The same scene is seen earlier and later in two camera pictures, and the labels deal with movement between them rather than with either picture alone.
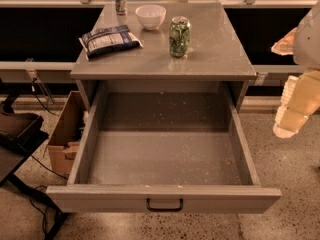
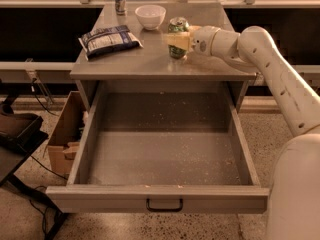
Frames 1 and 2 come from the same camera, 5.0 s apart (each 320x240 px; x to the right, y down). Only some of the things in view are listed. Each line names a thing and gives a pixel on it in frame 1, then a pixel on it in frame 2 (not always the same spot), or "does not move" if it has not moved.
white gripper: [308, 45] → [204, 40]
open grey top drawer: [163, 151] does not move
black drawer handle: [164, 209] does not move
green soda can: [179, 36] does not move
